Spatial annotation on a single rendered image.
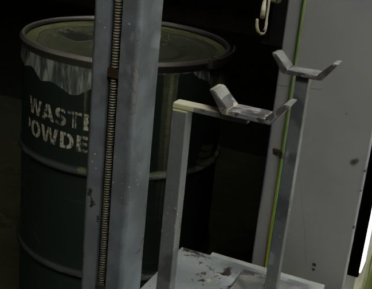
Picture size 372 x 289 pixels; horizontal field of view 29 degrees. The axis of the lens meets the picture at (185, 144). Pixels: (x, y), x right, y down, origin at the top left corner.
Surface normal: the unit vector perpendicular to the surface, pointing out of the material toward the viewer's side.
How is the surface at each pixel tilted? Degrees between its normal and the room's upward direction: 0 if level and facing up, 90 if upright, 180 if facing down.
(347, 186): 90
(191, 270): 0
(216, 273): 0
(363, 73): 90
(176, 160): 90
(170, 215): 90
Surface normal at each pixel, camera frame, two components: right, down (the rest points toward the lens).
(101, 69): -0.40, 0.28
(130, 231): 0.91, 0.22
